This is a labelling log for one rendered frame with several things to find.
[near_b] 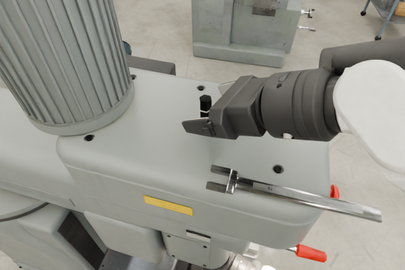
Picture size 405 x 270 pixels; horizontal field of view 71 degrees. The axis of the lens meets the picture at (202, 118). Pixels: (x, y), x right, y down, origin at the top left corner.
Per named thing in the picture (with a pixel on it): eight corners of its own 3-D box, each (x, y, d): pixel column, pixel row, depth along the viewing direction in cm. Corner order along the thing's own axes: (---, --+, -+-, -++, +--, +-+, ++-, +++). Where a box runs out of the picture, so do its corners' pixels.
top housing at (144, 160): (308, 147, 67) (331, 98, 55) (304, 262, 50) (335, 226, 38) (128, 109, 76) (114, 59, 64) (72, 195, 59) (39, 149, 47)
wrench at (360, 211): (377, 204, 40) (380, 201, 40) (382, 231, 38) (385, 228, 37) (211, 167, 45) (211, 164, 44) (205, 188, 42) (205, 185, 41)
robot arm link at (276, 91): (223, 158, 42) (300, 169, 34) (196, 105, 38) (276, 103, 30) (261, 109, 49) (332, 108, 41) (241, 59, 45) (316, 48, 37)
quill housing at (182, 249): (237, 218, 98) (248, 167, 75) (223, 282, 85) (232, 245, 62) (185, 204, 102) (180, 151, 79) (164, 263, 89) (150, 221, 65)
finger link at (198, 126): (182, 116, 44) (211, 117, 40) (190, 132, 46) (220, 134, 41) (175, 123, 44) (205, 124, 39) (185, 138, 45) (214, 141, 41)
